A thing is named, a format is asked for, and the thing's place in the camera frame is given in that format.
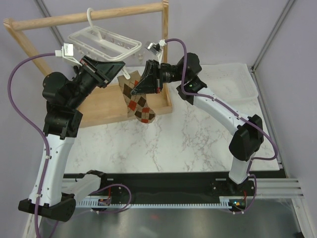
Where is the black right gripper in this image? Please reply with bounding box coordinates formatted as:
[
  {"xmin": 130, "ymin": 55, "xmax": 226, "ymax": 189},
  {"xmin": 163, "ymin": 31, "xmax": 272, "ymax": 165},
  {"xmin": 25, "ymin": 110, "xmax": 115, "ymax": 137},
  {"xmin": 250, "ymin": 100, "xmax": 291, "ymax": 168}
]
[{"xmin": 130, "ymin": 60, "xmax": 185, "ymax": 96}]

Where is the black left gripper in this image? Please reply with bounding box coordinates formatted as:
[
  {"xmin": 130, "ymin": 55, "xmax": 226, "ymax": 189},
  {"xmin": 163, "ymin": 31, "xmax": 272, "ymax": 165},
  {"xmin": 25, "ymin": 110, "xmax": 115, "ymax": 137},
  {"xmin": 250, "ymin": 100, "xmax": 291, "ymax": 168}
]
[{"xmin": 67, "ymin": 55, "xmax": 126, "ymax": 109}]

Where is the argyle sock beige orange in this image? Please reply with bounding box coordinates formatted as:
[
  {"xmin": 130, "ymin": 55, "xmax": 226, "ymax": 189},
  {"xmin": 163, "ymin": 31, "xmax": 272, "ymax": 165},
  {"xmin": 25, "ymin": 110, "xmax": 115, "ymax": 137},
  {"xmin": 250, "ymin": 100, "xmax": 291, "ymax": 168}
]
[{"xmin": 118, "ymin": 70, "xmax": 156, "ymax": 123}]

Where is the white plastic clip hanger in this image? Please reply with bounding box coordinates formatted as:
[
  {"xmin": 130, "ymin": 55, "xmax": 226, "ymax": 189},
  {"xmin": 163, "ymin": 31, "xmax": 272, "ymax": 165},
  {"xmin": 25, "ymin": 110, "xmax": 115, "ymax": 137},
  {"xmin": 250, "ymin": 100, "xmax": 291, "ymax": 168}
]
[{"xmin": 68, "ymin": 7, "xmax": 146, "ymax": 79}]

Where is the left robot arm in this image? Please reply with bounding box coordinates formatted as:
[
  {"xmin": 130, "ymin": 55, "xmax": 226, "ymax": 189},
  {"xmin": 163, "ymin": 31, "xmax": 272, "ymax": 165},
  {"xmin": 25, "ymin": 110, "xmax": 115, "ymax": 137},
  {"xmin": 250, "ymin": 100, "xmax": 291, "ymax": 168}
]
[{"xmin": 18, "ymin": 56, "xmax": 125, "ymax": 222}]

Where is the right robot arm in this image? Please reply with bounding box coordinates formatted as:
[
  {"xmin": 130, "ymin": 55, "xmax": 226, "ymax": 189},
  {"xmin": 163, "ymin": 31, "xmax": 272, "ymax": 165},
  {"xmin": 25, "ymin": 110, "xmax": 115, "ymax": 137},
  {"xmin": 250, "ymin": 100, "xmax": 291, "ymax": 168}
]
[{"xmin": 131, "ymin": 53, "xmax": 264, "ymax": 195}]

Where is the wooden hanger stand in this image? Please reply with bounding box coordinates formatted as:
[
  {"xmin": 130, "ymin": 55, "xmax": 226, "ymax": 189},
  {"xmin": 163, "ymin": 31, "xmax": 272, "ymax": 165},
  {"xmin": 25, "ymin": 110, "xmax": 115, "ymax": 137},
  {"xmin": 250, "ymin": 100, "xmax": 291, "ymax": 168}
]
[{"xmin": 3, "ymin": 0, "xmax": 173, "ymax": 127}]

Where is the white perforated plastic basket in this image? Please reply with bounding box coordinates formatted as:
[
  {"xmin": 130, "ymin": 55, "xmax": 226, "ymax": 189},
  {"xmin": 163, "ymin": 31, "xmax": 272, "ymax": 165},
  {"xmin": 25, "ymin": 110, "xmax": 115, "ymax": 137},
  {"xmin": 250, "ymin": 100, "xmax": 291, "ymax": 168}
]
[{"xmin": 199, "ymin": 63, "xmax": 258, "ymax": 104}]

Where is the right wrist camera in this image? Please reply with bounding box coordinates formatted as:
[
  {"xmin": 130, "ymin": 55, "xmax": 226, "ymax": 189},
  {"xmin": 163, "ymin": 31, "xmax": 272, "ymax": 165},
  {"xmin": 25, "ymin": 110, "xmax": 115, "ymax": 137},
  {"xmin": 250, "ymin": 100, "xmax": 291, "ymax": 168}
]
[{"xmin": 145, "ymin": 39, "xmax": 166, "ymax": 63}]

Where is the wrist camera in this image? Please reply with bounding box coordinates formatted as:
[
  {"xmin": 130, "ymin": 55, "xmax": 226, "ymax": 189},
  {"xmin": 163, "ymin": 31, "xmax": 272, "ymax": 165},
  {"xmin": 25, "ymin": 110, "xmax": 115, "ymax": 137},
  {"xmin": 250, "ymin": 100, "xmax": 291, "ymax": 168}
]
[
  {"xmin": 145, "ymin": 39, "xmax": 166, "ymax": 63},
  {"xmin": 54, "ymin": 43, "xmax": 81, "ymax": 66}
]

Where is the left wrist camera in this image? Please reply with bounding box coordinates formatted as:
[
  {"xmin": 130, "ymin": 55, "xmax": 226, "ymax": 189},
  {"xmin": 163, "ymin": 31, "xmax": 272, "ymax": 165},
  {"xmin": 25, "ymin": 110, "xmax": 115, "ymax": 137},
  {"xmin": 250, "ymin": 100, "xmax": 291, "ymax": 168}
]
[{"xmin": 54, "ymin": 43, "xmax": 81, "ymax": 66}]

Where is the aluminium frame post left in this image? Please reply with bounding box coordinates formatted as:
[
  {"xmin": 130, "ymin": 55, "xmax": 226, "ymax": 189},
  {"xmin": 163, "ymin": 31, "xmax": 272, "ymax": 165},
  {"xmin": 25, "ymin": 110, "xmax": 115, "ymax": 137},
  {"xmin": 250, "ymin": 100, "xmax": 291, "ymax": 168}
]
[{"xmin": 33, "ymin": 0, "xmax": 64, "ymax": 46}]

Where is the aluminium frame post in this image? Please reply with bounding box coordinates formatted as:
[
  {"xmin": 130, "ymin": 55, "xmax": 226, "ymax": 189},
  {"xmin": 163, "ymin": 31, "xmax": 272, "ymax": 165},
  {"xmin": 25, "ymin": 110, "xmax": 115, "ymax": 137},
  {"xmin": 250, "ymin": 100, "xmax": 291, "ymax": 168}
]
[
  {"xmin": 33, "ymin": 0, "xmax": 64, "ymax": 46},
  {"xmin": 250, "ymin": 0, "xmax": 297, "ymax": 72}
]

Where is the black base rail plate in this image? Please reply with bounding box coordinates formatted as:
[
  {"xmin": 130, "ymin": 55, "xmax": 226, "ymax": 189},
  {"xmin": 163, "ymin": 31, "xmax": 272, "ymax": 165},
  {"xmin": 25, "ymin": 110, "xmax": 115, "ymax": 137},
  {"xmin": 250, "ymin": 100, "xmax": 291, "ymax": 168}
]
[{"xmin": 88, "ymin": 172, "xmax": 256, "ymax": 203}]

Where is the white cable duct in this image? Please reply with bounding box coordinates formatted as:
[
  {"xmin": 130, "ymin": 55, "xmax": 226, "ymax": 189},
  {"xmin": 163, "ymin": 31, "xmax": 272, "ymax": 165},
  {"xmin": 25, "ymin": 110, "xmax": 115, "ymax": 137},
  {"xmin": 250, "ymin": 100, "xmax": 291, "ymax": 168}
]
[{"xmin": 76, "ymin": 195, "xmax": 231, "ymax": 209}]

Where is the aluminium frame post right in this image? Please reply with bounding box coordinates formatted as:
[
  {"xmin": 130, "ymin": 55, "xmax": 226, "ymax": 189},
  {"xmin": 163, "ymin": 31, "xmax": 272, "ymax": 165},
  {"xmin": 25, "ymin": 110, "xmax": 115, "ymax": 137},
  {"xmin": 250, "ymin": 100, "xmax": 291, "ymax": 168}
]
[{"xmin": 250, "ymin": 0, "xmax": 297, "ymax": 72}]

